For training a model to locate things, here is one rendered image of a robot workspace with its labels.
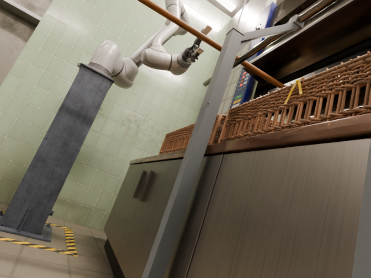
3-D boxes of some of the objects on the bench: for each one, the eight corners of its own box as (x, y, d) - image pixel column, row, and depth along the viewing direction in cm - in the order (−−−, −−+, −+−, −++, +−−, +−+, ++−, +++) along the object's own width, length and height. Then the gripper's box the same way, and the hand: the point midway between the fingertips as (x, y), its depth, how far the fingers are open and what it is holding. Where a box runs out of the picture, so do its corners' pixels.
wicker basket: (317, 201, 92) (329, 134, 99) (618, 239, 41) (598, 96, 48) (211, 151, 76) (234, 77, 83) (486, 113, 25) (486, -72, 32)
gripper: (200, 42, 144) (219, 21, 124) (186, 78, 137) (205, 62, 118) (189, 35, 142) (207, 13, 122) (175, 71, 135) (191, 54, 116)
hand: (205, 38), depth 121 cm, fingers open, 13 cm apart
